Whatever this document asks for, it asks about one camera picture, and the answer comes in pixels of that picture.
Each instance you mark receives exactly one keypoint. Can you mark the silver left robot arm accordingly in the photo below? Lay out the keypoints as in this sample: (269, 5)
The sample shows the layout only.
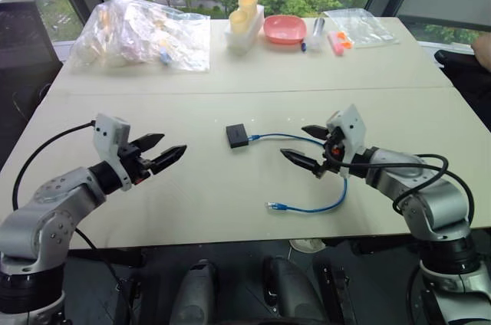
(46, 210)

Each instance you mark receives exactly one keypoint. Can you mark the white cup holder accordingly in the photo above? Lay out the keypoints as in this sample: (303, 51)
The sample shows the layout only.
(249, 35)

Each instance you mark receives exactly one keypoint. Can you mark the grey rounded shape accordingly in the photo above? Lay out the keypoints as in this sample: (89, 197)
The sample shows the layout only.
(197, 294)

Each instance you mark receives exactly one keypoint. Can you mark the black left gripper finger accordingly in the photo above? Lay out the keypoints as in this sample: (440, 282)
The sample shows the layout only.
(169, 157)
(150, 141)

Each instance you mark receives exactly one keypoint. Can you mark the flat clear plastic bag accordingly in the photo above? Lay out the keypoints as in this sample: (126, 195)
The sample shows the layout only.
(364, 28)

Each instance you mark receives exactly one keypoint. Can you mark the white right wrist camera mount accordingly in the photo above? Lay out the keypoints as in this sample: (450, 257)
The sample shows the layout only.
(353, 125)

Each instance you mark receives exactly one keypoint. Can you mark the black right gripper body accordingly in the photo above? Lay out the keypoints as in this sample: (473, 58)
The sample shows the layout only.
(333, 158)

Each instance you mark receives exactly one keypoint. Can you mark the orange small toy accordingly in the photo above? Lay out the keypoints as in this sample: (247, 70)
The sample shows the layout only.
(345, 42)

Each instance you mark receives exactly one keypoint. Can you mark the clear plastic bag of items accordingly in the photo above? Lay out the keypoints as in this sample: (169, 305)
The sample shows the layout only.
(130, 37)

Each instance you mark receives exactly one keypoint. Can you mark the white shoe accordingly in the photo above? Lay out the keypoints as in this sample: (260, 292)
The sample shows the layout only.
(307, 245)

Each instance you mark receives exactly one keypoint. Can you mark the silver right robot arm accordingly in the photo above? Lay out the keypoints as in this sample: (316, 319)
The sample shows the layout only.
(433, 202)

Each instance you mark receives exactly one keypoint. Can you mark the black office chair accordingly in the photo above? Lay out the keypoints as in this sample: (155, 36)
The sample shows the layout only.
(468, 83)

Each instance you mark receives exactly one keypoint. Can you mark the small black adapter box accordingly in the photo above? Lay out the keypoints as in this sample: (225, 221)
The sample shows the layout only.
(237, 136)

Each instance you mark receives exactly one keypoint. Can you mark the pale yellow cup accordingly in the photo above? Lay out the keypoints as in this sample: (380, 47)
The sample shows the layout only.
(239, 22)
(248, 3)

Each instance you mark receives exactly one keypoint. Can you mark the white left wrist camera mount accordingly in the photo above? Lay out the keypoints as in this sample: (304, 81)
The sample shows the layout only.
(108, 129)

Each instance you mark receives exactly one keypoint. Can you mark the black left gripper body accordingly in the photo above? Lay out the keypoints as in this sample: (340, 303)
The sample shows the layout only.
(134, 166)

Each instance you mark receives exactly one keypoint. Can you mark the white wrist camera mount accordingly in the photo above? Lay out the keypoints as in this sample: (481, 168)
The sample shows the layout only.
(108, 129)
(353, 125)

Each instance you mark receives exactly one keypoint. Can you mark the pink marker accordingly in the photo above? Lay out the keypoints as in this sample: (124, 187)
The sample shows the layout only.
(335, 44)

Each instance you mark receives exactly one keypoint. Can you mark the pink bowl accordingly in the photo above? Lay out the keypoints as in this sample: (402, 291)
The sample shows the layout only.
(284, 29)

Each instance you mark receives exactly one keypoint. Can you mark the black rounded shape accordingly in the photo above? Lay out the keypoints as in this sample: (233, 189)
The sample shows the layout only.
(291, 290)

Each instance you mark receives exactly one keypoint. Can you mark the clear plastic cup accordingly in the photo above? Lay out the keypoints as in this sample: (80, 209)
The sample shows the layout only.
(317, 31)

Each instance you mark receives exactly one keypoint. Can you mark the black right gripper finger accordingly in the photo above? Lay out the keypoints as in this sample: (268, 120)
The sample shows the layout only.
(316, 131)
(303, 161)

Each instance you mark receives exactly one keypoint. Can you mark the person's bare elbow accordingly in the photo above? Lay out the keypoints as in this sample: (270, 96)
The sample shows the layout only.
(482, 47)

